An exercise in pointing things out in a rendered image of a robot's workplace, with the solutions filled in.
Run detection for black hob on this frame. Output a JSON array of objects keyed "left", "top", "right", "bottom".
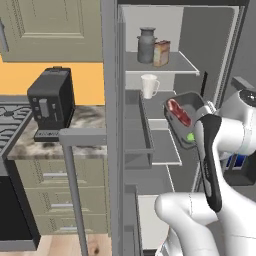
[{"left": 0, "top": 103, "right": 34, "bottom": 153}]

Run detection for black box with blue panels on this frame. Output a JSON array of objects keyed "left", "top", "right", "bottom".
[{"left": 224, "top": 153, "right": 256, "bottom": 187}]

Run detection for grey metal milk can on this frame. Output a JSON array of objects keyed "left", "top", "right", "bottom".
[{"left": 136, "top": 26, "right": 158, "bottom": 65}]

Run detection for grey fridge door bin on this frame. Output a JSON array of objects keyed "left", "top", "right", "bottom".
[{"left": 124, "top": 90, "right": 155, "bottom": 170}]

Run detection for white fridge drawer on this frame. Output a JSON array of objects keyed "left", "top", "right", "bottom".
[{"left": 137, "top": 194, "right": 172, "bottom": 252}]

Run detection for red raw meat piece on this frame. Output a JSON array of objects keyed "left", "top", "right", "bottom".
[{"left": 166, "top": 98, "right": 193, "bottom": 127}]

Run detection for olive wall cupboard door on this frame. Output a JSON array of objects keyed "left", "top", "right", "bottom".
[{"left": 0, "top": 0, "right": 104, "bottom": 64}]

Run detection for grey cupboard door handle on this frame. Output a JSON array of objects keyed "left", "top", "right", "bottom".
[{"left": 0, "top": 19, "right": 10, "bottom": 53}]

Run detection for grey tupperware container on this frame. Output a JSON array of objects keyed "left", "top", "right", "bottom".
[{"left": 162, "top": 91, "right": 215, "bottom": 148}]

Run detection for black coffee machine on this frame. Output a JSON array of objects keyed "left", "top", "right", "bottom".
[{"left": 26, "top": 65, "right": 76, "bottom": 143}]

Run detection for grey fridge shelf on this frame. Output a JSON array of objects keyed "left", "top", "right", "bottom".
[
  {"left": 141, "top": 89, "right": 178, "bottom": 131},
  {"left": 124, "top": 50, "right": 201, "bottom": 77},
  {"left": 150, "top": 128, "right": 184, "bottom": 167}
]

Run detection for silver drawer handle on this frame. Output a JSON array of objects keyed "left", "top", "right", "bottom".
[
  {"left": 57, "top": 226, "right": 80, "bottom": 233},
  {"left": 42, "top": 171, "right": 70, "bottom": 179},
  {"left": 49, "top": 202, "right": 75, "bottom": 210}
]

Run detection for black oven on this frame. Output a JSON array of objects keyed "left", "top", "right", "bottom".
[{"left": 0, "top": 156, "right": 42, "bottom": 252}]

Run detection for grey fridge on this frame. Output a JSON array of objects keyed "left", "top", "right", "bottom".
[{"left": 116, "top": 0, "right": 256, "bottom": 256}]

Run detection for grey fridge door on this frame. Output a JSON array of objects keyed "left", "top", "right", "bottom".
[{"left": 100, "top": 0, "right": 156, "bottom": 256}]

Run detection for brown carton box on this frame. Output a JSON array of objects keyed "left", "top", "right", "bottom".
[{"left": 152, "top": 39, "right": 171, "bottom": 68}]

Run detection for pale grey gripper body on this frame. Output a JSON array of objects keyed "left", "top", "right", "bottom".
[{"left": 198, "top": 103, "right": 220, "bottom": 122}]

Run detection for white mug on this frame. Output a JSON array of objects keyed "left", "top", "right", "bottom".
[{"left": 140, "top": 73, "right": 161, "bottom": 100}]

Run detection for olive drawer front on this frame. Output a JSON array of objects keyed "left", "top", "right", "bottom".
[
  {"left": 32, "top": 213, "right": 111, "bottom": 235},
  {"left": 23, "top": 187, "right": 110, "bottom": 215},
  {"left": 14, "top": 158, "right": 109, "bottom": 188}
]

